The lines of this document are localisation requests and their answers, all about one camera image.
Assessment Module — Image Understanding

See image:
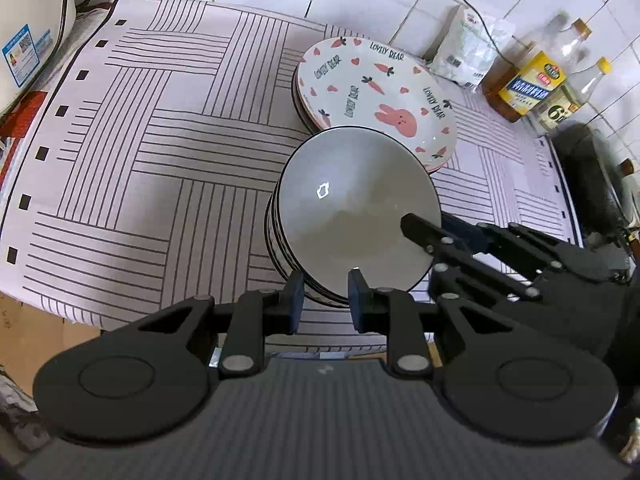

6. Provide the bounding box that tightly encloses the white appliance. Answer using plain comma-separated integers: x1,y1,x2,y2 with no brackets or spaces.
0,0,78,116

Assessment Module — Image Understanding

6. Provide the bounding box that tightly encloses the yellow label oil bottle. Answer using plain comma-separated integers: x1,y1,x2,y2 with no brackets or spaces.
482,10,571,123

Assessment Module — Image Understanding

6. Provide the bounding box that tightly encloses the black wok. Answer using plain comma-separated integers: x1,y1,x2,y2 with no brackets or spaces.
552,122,640,241

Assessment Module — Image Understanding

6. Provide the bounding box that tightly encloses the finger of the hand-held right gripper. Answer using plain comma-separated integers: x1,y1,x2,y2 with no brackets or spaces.
441,214,629,283
400,212,544,312

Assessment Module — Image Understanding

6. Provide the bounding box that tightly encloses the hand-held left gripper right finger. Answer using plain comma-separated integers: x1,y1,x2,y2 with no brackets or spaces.
347,269,507,380

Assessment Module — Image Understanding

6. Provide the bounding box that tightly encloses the pink striped cloth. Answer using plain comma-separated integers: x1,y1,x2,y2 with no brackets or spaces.
0,0,586,361

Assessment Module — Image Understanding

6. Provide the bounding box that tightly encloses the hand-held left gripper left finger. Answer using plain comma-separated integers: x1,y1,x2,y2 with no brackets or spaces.
136,271,305,378

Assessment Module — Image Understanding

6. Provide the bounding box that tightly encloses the brown cardboard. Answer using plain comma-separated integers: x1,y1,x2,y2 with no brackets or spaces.
0,294,101,397

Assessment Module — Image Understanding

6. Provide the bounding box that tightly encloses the pale label glass bottle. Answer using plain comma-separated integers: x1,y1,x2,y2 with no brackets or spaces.
530,56,613,135

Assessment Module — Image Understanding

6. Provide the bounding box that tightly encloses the pink rabbit print plate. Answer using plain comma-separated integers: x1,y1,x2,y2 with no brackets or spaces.
294,36,458,171

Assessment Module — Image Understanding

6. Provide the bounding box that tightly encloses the white plastic packet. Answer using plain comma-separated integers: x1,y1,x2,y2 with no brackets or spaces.
430,4,516,92

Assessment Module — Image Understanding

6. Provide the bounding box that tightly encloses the clear glass bottle gold cap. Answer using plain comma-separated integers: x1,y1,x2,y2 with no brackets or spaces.
560,19,596,77

